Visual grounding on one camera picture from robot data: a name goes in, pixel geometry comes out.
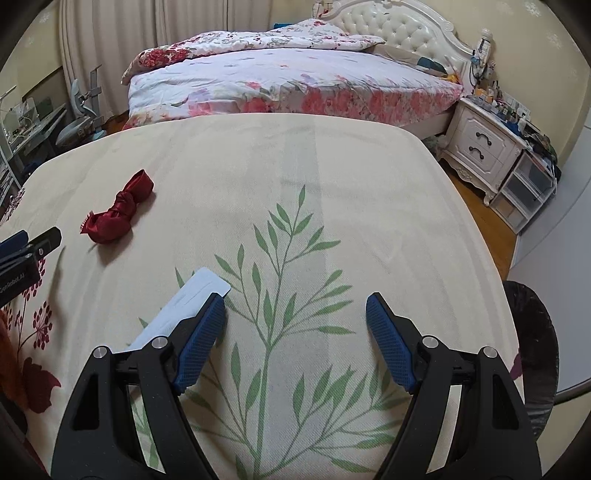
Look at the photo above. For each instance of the green plastic bag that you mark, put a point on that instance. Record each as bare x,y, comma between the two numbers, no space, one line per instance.
435,146

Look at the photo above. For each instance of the floral bed sheet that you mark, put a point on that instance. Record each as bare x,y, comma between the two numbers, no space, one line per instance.
277,78

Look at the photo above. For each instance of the beige curtain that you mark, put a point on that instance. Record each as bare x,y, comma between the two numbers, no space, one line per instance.
138,32

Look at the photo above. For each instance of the white paper packet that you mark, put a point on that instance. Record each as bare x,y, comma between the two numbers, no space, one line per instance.
189,290

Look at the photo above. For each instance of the white tufted bed frame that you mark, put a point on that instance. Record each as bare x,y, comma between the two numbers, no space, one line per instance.
406,21

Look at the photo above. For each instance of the nightstand clutter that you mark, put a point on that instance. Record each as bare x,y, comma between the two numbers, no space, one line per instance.
501,106

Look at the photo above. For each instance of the grey office chair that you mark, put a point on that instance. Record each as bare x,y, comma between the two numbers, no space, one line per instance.
81,124

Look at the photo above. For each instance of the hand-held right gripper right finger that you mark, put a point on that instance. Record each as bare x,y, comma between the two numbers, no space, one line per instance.
390,341

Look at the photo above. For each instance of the clear plastic drawer unit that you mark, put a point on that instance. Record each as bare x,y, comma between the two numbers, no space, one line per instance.
524,191

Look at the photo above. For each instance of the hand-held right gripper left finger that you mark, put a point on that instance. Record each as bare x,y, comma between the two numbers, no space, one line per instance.
201,341

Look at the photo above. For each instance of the leaf printed tablecloth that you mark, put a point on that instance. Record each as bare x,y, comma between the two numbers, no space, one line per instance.
300,194

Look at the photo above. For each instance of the white nightstand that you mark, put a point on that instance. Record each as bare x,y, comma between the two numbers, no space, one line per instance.
480,143

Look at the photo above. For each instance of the cluttered desk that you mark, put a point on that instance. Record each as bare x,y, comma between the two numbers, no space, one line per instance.
27,129

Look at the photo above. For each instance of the white wardrobe door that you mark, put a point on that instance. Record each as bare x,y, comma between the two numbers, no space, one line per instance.
563,258

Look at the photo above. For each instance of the dark bag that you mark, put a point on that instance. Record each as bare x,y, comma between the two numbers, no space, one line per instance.
545,145

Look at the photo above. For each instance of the red satin ribbon bow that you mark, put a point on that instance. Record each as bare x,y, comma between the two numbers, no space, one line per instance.
115,217

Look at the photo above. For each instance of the trash bin with black bag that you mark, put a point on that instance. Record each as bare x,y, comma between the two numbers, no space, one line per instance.
535,350

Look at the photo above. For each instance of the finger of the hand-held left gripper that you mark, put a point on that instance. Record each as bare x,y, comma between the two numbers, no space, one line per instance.
11,243
46,240

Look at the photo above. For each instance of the floral quilt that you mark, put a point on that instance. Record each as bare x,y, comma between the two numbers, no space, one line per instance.
240,41

